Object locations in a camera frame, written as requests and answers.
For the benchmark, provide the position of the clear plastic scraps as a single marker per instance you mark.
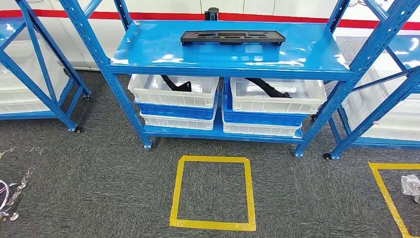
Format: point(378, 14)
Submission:
point(23, 182)

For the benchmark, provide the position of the blue metal shelf rack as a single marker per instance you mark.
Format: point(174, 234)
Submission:
point(387, 143)
point(26, 115)
point(213, 56)

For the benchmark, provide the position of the black curved bracket part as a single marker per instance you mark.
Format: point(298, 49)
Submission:
point(269, 90)
point(178, 88)

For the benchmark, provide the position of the crumpled clear plastic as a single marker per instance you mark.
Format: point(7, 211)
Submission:
point(411, 187)

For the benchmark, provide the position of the white car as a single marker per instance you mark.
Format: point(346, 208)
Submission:
point(108, 42)

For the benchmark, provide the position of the yellow floor tape square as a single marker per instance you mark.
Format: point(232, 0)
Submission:
point(213, 225)
point(393, 166)

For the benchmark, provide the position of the black barrier post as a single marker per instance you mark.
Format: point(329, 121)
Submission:
point(212, 13)

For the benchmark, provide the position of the black plastic mounting plate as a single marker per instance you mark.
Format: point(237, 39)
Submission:
point(272, 36)

